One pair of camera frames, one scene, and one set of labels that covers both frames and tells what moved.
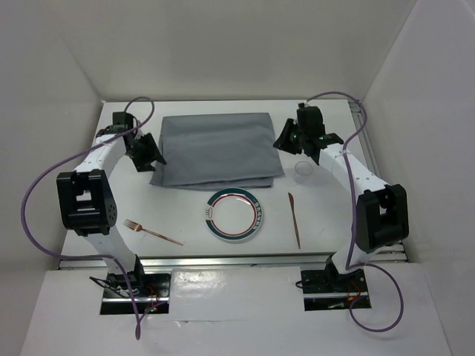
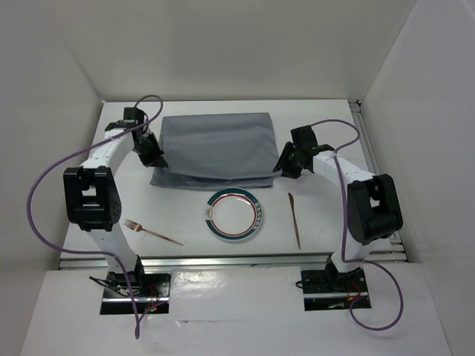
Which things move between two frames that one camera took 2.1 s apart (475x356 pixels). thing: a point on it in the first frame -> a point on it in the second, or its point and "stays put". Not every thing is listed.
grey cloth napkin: (232, 151) stays put
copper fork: (133, 226) stays put
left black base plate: (152, 292) stays put
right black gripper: (283, 141) -> (283, 162)
